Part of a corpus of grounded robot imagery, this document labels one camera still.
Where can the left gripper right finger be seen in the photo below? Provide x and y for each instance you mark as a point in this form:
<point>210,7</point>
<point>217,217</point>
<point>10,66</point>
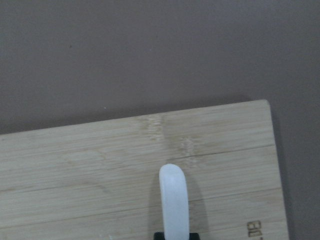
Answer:
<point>194,236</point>

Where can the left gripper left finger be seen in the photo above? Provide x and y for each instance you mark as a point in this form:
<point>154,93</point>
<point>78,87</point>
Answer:
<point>159,236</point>

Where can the white ceramic spoon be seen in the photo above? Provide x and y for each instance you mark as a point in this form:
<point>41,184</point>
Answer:
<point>174,202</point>

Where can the bamboo cutting board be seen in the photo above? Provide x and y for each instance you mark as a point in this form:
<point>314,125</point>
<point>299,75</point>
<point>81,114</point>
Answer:
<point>100,180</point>

